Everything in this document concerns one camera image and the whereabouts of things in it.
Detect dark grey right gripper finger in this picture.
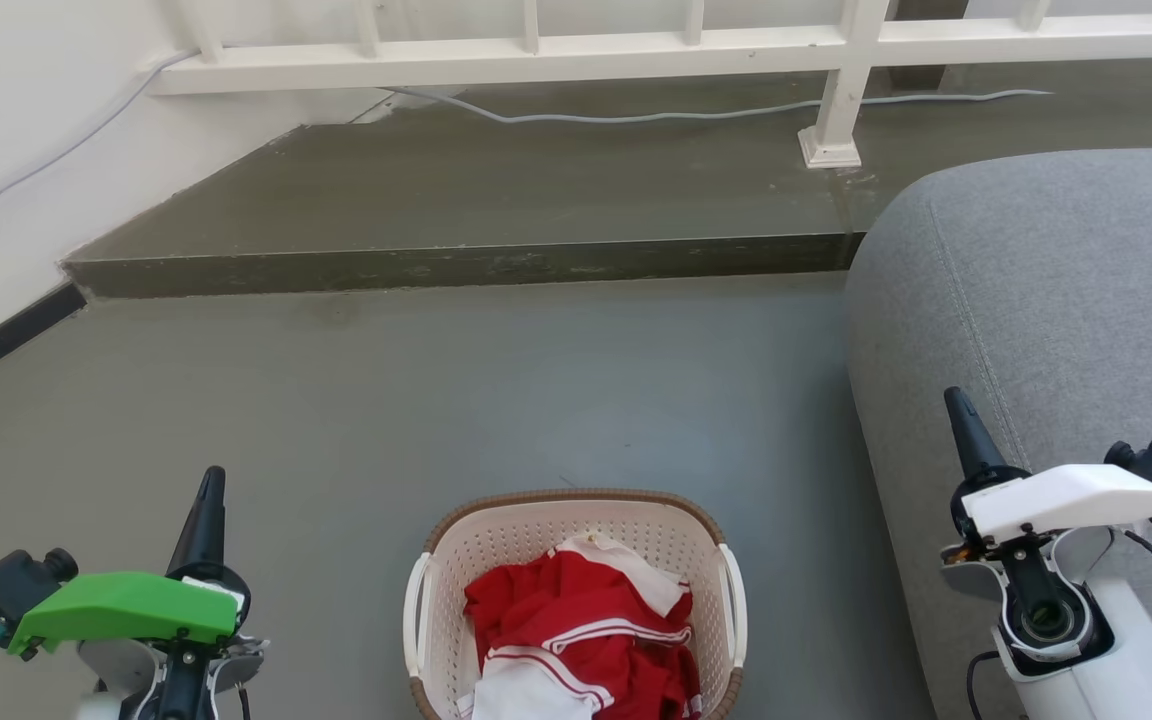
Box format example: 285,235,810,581
943,386,1007,481

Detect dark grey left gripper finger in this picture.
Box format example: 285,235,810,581
166,466,227,576

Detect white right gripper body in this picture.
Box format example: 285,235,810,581
951,463,1152,546

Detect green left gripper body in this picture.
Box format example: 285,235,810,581
8,562,252,659

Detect cream laundry basket brown rim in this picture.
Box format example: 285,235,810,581
403,488,748,720

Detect grey fabric sofa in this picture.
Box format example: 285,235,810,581
844,147,1152,720

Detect black skirting board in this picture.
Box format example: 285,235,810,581
0,282,87,403

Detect white collar of red garment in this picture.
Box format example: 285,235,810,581
551,532,693,618

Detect white garment red trim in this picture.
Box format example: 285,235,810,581
456,650,605,720

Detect red garment white stripes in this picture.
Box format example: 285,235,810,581
463,548,703,720

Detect white wooden railing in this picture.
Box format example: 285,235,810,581
146,0,1152,169

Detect dark brown post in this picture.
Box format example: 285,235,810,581
886,0,973,91

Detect thin pale grey cable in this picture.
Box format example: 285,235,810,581
0,48,199,247

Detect thick grey cable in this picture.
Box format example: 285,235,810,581
381,86,1053,126

